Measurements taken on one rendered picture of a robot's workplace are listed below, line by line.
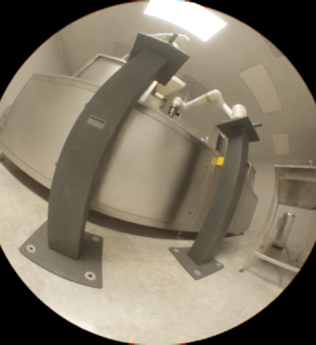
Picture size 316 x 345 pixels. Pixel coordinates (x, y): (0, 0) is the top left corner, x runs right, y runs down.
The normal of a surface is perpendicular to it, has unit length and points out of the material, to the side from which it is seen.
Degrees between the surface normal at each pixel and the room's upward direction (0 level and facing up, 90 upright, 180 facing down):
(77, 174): 90
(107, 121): 90
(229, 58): 180
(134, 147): 90
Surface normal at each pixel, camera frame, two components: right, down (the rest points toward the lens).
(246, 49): -0.37, 0.93
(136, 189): 0.37, 0.05
